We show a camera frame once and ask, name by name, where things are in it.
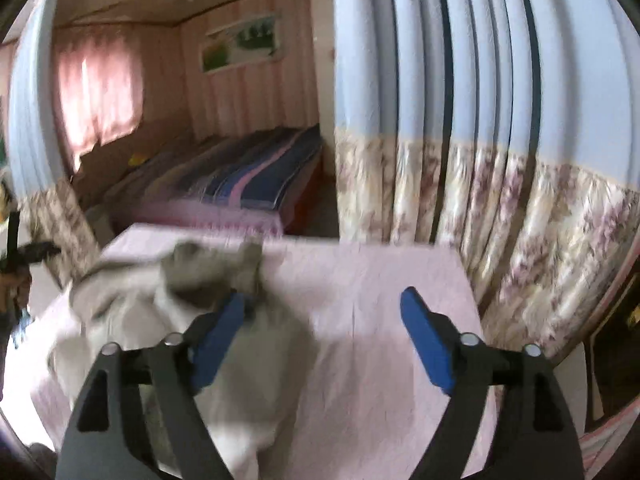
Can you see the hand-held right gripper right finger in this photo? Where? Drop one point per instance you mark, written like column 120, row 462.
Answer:
column 425, row 335

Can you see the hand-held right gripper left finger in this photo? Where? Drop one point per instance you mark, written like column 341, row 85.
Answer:
column 220, row 335

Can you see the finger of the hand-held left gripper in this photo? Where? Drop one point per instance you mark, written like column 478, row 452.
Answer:
column 40, row 250

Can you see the grey and white garment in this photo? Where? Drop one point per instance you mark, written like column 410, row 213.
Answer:
column 125, row 300

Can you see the pink bed sheet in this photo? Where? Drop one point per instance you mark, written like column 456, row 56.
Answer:
column 360, row 320

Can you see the yellow object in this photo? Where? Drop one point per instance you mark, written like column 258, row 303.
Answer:
column 136, row 159

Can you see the blue floral curtain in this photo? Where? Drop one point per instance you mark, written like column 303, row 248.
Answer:
column 30, row 110
column 475, row 85

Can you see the pink window curtain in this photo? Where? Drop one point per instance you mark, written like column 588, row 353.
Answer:
column 95, row 95

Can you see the striped blanket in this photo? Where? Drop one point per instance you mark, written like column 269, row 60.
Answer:
column 250, row 170

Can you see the dark wooden furniture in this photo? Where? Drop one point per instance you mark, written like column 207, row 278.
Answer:
column 617, row 350

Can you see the white wardrobe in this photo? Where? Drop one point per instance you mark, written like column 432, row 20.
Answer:
column 322, row 60

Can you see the wall poster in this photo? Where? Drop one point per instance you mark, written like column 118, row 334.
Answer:
column 240, row 42

